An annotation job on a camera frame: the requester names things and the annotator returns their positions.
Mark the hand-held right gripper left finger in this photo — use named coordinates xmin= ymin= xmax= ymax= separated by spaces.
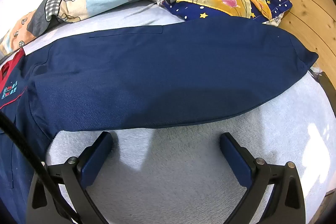
xmin=26 ymin=132 xmax=114 ymax=224

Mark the black cable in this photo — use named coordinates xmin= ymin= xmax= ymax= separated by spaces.
xmin=0 ymin=112 xmax=82 ymax=224

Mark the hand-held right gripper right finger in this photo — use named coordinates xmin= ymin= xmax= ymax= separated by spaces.
xmin=219 ymin=132 xmax=306 ymax=224

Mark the yellow floral cloth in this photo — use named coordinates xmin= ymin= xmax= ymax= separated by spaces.
xmin=176 ymin=0 xmax=273 ymax=21

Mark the navy work jacket red collar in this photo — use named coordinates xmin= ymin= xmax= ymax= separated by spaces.
xmin=0 ymin=17 xmax=319 ymax=224

